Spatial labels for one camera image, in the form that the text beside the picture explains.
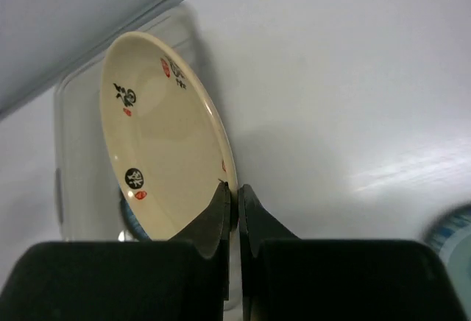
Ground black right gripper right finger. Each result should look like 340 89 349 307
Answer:
238 185 467 320

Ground blue white floral plate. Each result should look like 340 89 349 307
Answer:
424 202 470 265
118 190 151 241

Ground cream plate red black characters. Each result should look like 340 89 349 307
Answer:
99 32 238 240

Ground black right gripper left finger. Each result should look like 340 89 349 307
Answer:
1 183 231 320

